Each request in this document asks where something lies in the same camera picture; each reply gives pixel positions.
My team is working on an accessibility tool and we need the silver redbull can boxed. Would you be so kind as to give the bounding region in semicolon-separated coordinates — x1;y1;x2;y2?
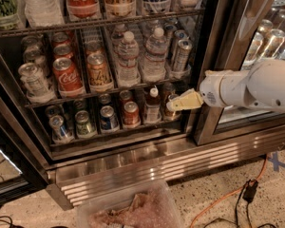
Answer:
172;39;193;72
170;29;189;60

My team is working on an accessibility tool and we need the front orange soda can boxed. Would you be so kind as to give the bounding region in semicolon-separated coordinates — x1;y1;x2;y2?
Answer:
87;54;111;86

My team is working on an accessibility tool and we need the green can bottom shelf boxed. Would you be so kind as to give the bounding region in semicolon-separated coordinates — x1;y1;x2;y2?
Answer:
75;110;96;138

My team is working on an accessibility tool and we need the front red coca-cola can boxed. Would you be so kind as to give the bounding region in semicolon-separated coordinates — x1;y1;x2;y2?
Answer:
53;57;83;92

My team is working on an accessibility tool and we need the right front water bottle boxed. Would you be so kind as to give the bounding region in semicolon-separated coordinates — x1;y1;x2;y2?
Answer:
143;28;167;80

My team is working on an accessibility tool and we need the blue can bottom shelf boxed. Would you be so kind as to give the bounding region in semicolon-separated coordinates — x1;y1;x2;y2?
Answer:
100;105;118;130

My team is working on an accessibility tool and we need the large red coca-cola can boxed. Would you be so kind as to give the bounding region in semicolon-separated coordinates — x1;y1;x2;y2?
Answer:
66;0;97;19

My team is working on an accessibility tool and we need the red can bottom shelf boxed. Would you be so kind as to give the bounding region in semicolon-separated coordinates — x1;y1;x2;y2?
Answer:
123;102;140;125

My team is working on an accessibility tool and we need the blue white can bottom left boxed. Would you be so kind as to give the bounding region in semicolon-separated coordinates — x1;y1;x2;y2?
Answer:
49;115;73;143

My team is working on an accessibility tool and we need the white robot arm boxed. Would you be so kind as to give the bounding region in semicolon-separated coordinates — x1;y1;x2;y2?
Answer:
166;59;285;113

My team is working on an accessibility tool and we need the front copper can bottom shelf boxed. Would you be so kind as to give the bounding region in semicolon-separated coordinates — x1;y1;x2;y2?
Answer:
164;94;181;119

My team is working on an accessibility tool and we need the water bottle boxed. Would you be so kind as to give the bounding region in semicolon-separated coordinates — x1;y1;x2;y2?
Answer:
143;28;167;80
117;31;140;82

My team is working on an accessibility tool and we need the black power adapter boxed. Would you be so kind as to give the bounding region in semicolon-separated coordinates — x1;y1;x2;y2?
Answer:
243;180;258;203

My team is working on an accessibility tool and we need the front white soda can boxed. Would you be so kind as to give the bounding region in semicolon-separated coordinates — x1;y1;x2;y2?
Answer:
18;63;50;97

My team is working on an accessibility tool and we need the left front water bottle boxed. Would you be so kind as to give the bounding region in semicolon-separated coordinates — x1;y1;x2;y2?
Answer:
117;31;140;82

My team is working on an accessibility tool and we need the orange extension cable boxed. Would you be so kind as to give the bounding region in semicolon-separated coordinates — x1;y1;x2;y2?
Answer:
189;154;269;228

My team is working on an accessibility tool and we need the glass fridge door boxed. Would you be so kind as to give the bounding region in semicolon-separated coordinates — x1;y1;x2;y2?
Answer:
195;0;285;144

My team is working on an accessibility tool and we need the juice bottle white cap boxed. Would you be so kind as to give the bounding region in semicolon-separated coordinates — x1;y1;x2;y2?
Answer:
143;87;162;124

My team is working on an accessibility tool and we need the clear plastic bin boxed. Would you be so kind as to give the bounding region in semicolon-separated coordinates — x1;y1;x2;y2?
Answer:
77;180;184;228

